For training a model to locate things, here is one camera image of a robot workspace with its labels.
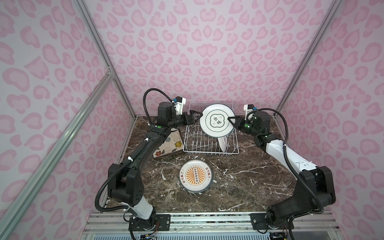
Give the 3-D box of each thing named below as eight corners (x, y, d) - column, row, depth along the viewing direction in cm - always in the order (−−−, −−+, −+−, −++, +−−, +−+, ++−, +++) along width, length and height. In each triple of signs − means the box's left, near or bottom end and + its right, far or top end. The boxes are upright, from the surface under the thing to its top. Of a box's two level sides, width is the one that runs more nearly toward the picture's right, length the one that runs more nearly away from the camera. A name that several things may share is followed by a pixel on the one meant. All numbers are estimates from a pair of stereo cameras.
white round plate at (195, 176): (178, 192, 84) (177, 191, 83) (180, 161, 97) (180, 159, 95) (213, 192, 84) (213, 191, 82) (211, 161, 97) (211, 159, 95)
